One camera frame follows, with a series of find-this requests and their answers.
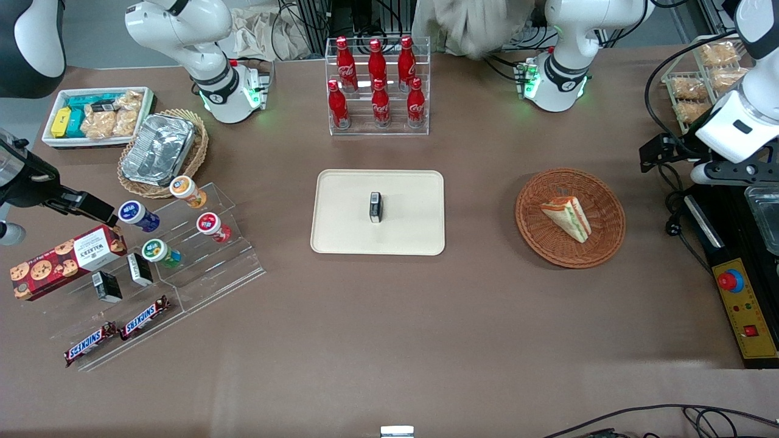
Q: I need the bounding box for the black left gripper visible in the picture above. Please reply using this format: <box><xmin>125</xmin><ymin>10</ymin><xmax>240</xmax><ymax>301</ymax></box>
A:
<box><xmin>640</xmin><ymin>134</ymin><xmax>710</xmax><ymax>175</ymax></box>

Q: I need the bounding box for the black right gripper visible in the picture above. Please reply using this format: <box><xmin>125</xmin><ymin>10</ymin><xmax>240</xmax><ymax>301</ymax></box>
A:
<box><xmin>0</xmin><ymin>129</ymin><xmax>121</xmax><ymax>231</ymax></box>

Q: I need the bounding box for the triangular sandwich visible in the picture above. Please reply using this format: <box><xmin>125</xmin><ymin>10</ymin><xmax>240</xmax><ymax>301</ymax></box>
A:
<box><xmin>540</xmin><ymin>196</ymin><xmax>592</xmax><ymax>243</ymax></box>

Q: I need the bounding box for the white arm base connector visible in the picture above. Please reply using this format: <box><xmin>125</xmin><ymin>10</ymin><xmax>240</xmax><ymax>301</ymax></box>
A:
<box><xmin>513</xmin><ymin>60</ymin><xmax>540</xmax><ymax>101</ymax></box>
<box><xmin>243</xmin><ymin>64</ymin><xmax>273</xmax><ymax>111</ymax></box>

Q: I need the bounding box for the aluminium foil tray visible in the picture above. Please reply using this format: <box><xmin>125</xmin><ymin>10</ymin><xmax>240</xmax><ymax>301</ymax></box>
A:
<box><xmin>121</xmin><ymin>114</ymin><xmax>195</xmax><ymax>187</ymax></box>

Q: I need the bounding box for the oval tan wicker basket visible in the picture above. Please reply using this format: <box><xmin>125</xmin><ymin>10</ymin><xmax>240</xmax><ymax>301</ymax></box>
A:
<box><xmin>117</xmin><ymin>109</ymin><xmax>209</xmax><ymax>200</ymax></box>

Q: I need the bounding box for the round brown wicker basket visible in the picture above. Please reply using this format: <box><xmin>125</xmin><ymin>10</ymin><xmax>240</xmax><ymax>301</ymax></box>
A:
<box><xmin>515</xmin><ymin>169</ymin><xmax>626</xmax><ymax>269</ymax></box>

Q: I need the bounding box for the cream plastic tray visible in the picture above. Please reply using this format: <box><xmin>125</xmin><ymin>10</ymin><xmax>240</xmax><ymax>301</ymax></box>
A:
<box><xmin>310</xmin><ymin>169</ymin><xmax>445</xmax><ymax>256</ymax></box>

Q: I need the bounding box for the bagged bread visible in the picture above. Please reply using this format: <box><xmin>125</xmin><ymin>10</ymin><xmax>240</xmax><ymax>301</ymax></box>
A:
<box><xmin>697</xmin><ymin>41</ymin><xmax>742</xmax><ymax>66</ymax></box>
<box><xmin>669</xmin><ymin>76</ymin><xmax>710</xmax><ymax>102</ymax></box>
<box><xmin>676</xmin><ymin>100</ymin><xmax>714</xmax><ymax>125</ymax></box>
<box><xmin>709</xmin><ymin>66</ymin><xmax>750</xmax><ymax>92</ymax></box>

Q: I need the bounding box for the blue lid cup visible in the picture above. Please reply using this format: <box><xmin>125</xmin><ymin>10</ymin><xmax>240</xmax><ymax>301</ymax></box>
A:
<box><xmin>118</xmin><ymin>201</ymin><xmax>160</xmax><ymax>233</ymax></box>

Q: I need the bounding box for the red Walkers cookie box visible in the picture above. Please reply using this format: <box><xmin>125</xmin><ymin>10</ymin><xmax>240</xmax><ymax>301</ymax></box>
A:
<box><xmin>10</xmin><ymin>225</ymin><xmax>128</xmax><ymax>302</ymax></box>

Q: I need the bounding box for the white plastic snack bin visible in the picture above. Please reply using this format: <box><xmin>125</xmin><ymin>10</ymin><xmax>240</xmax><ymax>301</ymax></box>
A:
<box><xmin>41</xmin><ymin>87</ymin><xmax>156</xmax><ymax>150</ymax></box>

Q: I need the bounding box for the teal snack box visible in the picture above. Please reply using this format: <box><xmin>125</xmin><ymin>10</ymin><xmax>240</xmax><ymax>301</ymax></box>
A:
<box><xmin>66</xmin><ymin>94</ymin><xmax>117</xmax><ymax>110</ymax></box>
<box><xmin>64</xmin><ymin>108</ymin><xmax>87</xmax><ymax>138</ymax></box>

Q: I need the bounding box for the clear bag of crackers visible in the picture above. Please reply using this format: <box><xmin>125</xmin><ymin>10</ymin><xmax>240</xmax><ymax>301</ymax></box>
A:
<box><xmin>81</xmin><ymin>109</ymin><xmax>117</xmax><ymax>139</ymax></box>
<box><xmin>113</xmin><ymin>91</ymin><xmax>144</xmax><ymax>136</ymax></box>

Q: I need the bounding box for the green lid cup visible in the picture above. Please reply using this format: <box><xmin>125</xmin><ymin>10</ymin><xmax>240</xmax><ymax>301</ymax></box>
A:
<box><xmin>142</xmin><ymin>239</ymin><xmax>182</xmax><ymax>269</ymax></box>

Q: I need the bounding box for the black appliance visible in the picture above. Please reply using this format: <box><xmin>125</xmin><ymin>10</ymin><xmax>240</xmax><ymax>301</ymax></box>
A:
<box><xmin>685</xmin><ymin>176</ymin><xmax>779</xmax><ymax>370</ymax></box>

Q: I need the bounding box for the orange lid cup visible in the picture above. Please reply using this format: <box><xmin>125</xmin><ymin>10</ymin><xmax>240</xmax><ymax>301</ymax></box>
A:
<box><xmin>169</xmin><ymin>176</ymin><xmax>208</xmax><ymax>209</ymax></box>

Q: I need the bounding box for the metal pan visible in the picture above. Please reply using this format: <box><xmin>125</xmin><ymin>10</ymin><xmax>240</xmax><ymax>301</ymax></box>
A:
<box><xmin>744</xmin><ymin>186</ymin><xmax>779</xmax><ymax>256</ymax></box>

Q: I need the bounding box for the Snickers bar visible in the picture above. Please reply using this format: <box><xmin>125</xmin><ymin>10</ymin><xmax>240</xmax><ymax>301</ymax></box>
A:
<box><xmin>65</xmin><ymin>322</ymin><xmax>118</xmax><ymax>367</ymax></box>
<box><xmin>119</xmin><ymin>296</ymin><xmax>171</xmax><ymax>341</ymax></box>

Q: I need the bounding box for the red lid cup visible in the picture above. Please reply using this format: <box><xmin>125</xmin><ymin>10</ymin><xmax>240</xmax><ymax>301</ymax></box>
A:
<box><xmin>196</xmin><ymin>212</ymin><xmax>232</xmax><ymax>244</ymax></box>

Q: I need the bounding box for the clear acrylic stepped display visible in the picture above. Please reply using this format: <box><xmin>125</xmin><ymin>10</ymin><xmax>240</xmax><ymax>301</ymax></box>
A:
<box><xmin>37</xmin><ymin>181</ymin><xmax>267</xmax><ymax>372</ymax></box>

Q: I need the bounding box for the yellow control panel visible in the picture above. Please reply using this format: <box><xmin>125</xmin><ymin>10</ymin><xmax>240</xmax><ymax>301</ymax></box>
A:
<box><xmin>712</xmin><ymin>259</ymin><xmax>779</xmax><ymax>360</ymax></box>

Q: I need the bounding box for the person in beige clothing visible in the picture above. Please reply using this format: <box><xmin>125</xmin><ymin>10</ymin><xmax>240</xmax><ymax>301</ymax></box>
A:
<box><xmin>413</xmin><ymin>0</ymin><xmax>537</xmax><ymax>60</ymax></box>

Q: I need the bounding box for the crumpled brown paper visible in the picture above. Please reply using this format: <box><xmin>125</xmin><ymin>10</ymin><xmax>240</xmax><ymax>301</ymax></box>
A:
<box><xmin>226</xmin><ymin>5</ymin><xmax>317</xmax><ymax>61</ymax></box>

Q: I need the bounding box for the red cola bottle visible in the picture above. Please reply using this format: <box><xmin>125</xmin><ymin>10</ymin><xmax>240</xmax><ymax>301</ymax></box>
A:
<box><xmin>328</xmin><ymin>80</ymin><xmax>351</xmax><ymax>130</ymax></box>
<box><xmin>336</xmin><ymin>36</ymin><xmax>358</xmax><ymax>93</ymax></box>
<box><xmin>368</xmin><ymin>39</ymin><xmax>388</xmax><ymax>92</ymax></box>
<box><xmin>407</xmin><ymin>77</ymin><xmax>426</xmax><ymax>128</ymax></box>
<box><xmin>371</xmin><ymin>78</ymin><xmax>391</xmax><ymax>128</ymax></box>
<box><xmin>397</xmin><ymin>36</ymin><xmax>417</xmax><ymax>93</ymax></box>

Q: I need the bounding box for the clear acrylic bottle rack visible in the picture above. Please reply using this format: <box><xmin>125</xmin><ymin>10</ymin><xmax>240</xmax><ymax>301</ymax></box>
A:
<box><xmin>325</xmin><ymin>36</ymin><xmax>430</xmax><ymax>136</ymax></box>

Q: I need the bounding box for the black power cord with plug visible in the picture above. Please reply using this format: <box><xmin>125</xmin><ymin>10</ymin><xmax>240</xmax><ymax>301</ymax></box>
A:
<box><xmin>657</xmin><ymin>163</ymin><xmax>714</xmax><ymax>271</ymax></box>

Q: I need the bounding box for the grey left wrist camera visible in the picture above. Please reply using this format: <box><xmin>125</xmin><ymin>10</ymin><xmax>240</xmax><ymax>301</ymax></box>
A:
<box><xmin>690</xmin><ymin>161</ymin><xmax>779</xmax><ymax>187</ymax></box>

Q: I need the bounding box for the white wire rack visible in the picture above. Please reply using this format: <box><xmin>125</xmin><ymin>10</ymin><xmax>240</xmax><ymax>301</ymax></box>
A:
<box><xmin>662</xmin><ymin>33</ymin><xmax>752</xmax><ymax>136</ymax></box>

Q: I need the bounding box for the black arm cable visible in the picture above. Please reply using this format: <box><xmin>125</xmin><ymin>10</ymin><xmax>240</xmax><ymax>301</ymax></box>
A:
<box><xmin>644</xmin><ymin>30</ymin><xmax>740</xmax><ymax>160</ymax></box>

